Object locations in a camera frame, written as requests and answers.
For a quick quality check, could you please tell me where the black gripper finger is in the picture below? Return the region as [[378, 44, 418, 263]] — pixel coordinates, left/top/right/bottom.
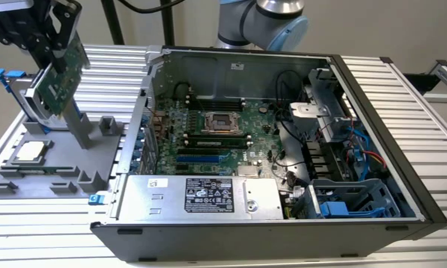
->
[[0, 25, 48, 70], [50, 0, 84, 74]]

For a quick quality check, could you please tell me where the green graphics card black cooler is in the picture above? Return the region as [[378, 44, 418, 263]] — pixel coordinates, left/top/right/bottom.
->
[[35, 30, 92, 117]]

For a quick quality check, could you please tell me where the black stand pole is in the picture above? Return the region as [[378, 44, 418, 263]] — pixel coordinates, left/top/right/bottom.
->
[[159, 0, 176, 48], [100, 0, 126, 45]]

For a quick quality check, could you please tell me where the hard disk in blue carrier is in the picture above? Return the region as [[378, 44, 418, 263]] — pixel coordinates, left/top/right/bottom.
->
[[0, 68, 67, 132]]

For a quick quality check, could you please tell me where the silver CPU chip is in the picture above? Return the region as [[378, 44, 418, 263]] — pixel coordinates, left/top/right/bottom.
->
[[15, 141, 48, 162]]

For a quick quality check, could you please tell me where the grey parts rack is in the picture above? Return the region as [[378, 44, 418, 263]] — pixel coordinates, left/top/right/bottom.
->
[[0, 111, 130, 200]]

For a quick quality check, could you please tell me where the CPU socket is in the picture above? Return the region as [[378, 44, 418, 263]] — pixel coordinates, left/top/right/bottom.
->
[[203, 111, 245, 132]]

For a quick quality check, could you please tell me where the black RAM slot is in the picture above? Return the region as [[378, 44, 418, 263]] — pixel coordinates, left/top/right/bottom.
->
[[184, 131, 251, 140]]

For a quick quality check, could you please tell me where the green RAM stick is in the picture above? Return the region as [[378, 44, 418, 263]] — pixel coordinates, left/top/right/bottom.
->
[[188, 139, 247, 149]]

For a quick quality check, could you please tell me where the black expansion slot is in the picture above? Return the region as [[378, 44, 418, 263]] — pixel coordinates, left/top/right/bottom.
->
[[178, 147, 229, 156]]

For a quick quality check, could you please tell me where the blue expansion slot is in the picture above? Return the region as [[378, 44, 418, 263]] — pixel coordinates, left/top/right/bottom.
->
[[175, 155, 225, 164]]

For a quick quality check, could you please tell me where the green motherboard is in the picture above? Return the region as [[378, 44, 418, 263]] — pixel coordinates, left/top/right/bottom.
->
[[155, 96, 286, 181]]

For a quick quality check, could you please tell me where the silver power supply unit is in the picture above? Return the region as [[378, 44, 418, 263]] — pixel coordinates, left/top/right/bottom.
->
[[118, 174, 286, 221]]

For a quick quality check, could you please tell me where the silver finned heatsink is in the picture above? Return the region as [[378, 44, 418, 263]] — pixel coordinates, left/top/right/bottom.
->
[[238, 165, 263, 177]]

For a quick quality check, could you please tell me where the open black PC case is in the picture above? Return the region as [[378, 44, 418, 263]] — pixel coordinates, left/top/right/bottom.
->
[[88, 44, 447, 263]]

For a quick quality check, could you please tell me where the grey disk bay cage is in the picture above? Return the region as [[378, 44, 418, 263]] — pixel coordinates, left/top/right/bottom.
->
[[294, 178, 402, 220]]

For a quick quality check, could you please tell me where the blue disk carrier clip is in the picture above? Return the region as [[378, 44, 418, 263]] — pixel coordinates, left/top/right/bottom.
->
[[319, 202, 350, 218]]

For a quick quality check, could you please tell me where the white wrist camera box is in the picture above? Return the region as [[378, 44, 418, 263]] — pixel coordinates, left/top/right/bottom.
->
[[0, 0, 30, 13]]

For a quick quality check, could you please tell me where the black camera cable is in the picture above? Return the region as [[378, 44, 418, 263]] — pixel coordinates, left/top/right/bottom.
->
[[116, 0, 182, 13]]

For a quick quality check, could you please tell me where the black wire loop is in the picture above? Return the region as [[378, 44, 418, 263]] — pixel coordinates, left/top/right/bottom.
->
[[274, 69, 305, 106]]

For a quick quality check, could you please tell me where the grey metal drive bracket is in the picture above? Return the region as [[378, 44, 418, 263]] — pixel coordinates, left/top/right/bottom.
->
[[289, 68, 359, 143]]

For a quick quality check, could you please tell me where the blue wire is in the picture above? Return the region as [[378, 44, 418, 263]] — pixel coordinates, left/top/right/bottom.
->
[[345, 125, 378, 179]]

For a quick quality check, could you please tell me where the red wire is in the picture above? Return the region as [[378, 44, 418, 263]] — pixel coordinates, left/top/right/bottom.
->
[[363, 150, 387, 169]]

